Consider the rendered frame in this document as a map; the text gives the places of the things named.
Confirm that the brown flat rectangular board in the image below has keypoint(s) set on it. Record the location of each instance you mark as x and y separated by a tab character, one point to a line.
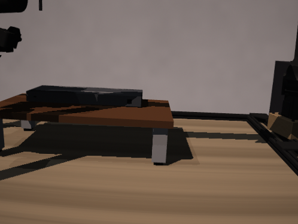
154	114

